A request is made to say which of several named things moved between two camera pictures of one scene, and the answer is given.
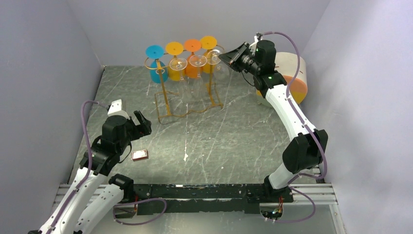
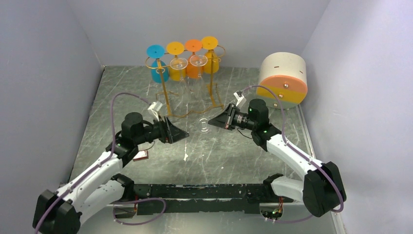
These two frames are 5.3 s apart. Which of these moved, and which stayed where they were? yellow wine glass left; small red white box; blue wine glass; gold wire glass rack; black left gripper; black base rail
Moved: black left gripper
Stayed: small red white box; gold wire glass rack; blue wine glass; black base rail; yellow wine glass left
